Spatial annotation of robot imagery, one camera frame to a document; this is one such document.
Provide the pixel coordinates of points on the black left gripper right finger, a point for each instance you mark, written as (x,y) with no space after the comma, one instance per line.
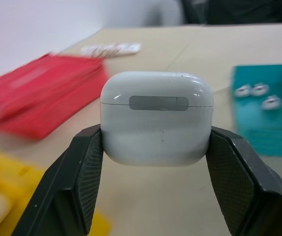
(249,191)

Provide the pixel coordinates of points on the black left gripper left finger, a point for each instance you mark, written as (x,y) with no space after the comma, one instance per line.
(64,186)

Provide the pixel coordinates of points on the yellow tray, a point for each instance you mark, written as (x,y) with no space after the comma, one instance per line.
(15,177)

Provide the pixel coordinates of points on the teal plastic tray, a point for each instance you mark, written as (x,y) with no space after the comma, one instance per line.
(254,123)

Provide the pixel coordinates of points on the white earbud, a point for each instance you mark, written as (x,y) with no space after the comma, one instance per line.
(271,103)
(243,91)
(260,90)

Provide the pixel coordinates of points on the red tray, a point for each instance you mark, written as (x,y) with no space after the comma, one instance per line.
(40,93)

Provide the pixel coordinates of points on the white printed plastic packet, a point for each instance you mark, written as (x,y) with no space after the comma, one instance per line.
(121,49)

